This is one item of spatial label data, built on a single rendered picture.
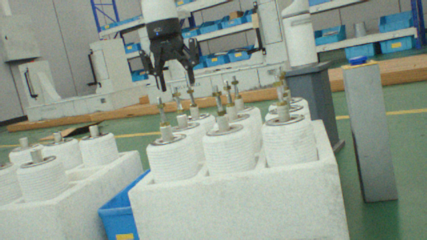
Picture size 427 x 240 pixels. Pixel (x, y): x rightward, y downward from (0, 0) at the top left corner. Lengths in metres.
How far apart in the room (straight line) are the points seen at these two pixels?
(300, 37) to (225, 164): 0.71
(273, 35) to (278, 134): 2.40
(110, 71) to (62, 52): 4.22
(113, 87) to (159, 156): 3.51
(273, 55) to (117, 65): 1.87
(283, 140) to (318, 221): 0.15
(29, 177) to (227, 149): 0.42
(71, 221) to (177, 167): 0.26
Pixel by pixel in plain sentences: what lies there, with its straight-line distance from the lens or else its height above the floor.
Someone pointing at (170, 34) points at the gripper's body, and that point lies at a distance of 0.88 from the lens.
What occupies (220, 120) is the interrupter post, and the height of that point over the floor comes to 0.28.
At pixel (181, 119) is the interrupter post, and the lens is 0.91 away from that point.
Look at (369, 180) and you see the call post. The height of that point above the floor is 0.05.
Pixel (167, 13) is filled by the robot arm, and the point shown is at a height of 0.51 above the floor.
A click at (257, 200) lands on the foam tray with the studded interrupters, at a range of 0.73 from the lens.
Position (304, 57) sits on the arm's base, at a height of 0.33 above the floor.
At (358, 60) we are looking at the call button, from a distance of 0.93.
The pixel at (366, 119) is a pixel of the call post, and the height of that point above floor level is 0.19.
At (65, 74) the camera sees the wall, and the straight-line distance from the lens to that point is 8.37.
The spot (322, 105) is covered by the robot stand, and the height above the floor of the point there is 0.17.
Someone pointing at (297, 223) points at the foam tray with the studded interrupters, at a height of 0.08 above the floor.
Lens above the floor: 0.39
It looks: 9 degrees down
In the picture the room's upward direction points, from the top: 12 degrees counter-clockwise
